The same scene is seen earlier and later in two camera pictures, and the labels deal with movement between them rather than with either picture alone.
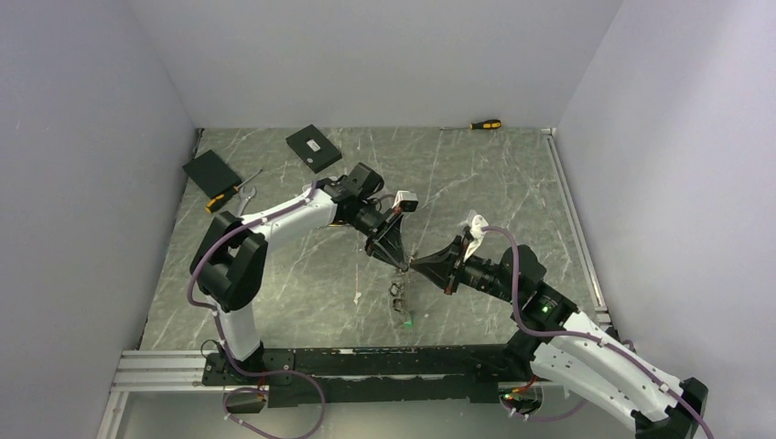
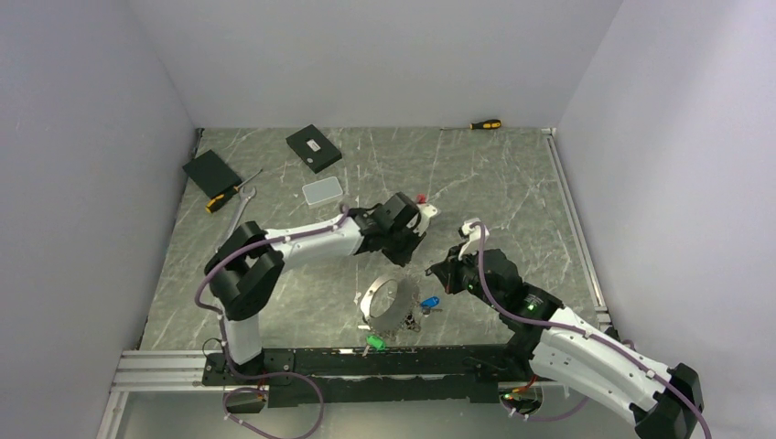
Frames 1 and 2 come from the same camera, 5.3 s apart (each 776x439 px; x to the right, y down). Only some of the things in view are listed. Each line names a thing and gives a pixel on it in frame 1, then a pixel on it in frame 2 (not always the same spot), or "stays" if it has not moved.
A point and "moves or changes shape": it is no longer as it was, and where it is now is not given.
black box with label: x=314 y=148 stays
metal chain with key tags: x=398 y=290 moves or changes shape
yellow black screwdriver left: x=215 y=201 stays
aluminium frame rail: x=169 y=368 stays
